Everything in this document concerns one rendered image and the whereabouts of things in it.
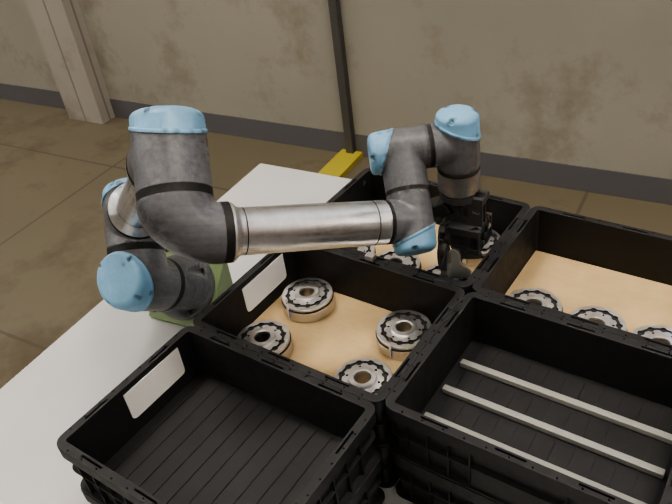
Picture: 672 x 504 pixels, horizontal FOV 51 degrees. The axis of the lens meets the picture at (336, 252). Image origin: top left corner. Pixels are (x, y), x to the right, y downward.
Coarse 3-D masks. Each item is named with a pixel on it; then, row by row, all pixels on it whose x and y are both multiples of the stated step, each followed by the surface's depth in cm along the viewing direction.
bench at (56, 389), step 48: (240, 192) 205; (288, 192) 202; (336, 192) 199; (96, 336) 160; (144, 336) 158; (48, 384) 149; (96, 384) 148; (0, 432) 140; (48, 432) 138; (0, 480) 130; (48, 480) 129
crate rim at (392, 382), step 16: (272, 256) 138; (336, 256) 136; (352, 256) 135; (256, 272) 135; (400, 272) 129; (448, 288) 124; (448, 304) 120; (224, 336) 120; (432, 336) 115; (256, 352) 116; (272, 352) 116; (416, 352) 112; (304, 368) 112; (400, 368) 110; (336, 384) 108; (368, 400) 105; (384, 400) 105
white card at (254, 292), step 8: (280, 256) 140; (272, 264) 138; (280, 264) 141; (264, 272) 137; (272, 272) 139; (280, 272) 141; (256, 280) 135; (264, 280) 137; (272, 280) 140; (280, 280) 142; (248, 288) 134; (256, 288) 136; (264, 288) 138; (272, 288) 140; (248, 296) 134; (256, 296) 137; (264, 296) 139; (248, 304) 135; (256, 304) 137
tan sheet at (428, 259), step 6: (378, 246) 153; (384, 246) 153; (390, 246) 153; (378, 252) 152; (432, 252) 149; (420, 258) 148; (426, 258) 148; (432, 258) 148; (426, 264) 146; (432, 264) 146
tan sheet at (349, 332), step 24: (264, 312) 140; (336, 312) 137; (360, 312) 136; (384, 312) 136; (312, 336) 133; (336, 336) 132; (360, 336) 131; (312, 360) 127; (336, 360) 127; (384, 360) 125
